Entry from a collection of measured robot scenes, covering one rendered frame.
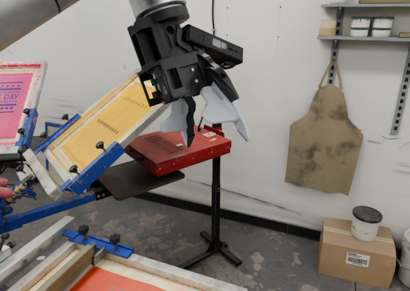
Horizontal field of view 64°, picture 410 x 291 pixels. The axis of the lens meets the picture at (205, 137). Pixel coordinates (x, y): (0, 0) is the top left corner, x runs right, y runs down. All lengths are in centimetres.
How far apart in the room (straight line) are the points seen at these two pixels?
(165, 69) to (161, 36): 5
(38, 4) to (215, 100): 23
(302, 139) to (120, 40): 183
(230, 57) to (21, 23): 30
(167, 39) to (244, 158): 253
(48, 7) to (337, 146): 252
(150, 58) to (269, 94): 229
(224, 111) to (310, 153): 234
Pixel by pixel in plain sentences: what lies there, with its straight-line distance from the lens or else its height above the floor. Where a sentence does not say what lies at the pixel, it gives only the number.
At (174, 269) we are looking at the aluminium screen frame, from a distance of 136.
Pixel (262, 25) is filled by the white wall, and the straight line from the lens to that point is 266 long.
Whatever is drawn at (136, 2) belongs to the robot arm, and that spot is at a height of 193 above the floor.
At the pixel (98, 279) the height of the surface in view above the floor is 96.
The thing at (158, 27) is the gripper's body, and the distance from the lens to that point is 46.
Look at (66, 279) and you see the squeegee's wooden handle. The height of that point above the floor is 102.
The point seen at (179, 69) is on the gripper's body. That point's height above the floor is 184.
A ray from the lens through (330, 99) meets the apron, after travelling 262.
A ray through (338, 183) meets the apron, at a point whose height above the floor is 62.
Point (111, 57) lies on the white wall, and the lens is 331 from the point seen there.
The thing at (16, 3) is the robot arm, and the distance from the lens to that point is 31.
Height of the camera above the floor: 192
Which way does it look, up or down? 21 degrees down
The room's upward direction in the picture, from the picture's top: straight up
